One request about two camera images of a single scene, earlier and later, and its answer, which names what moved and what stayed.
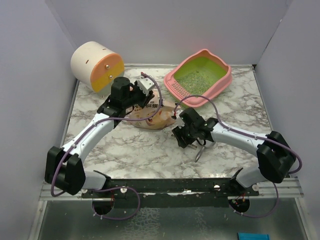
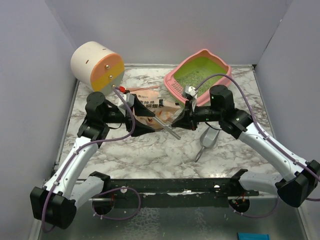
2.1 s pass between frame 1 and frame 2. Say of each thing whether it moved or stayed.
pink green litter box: stayed
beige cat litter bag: moved
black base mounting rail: stayed
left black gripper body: moved
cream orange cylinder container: stayed
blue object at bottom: stayed
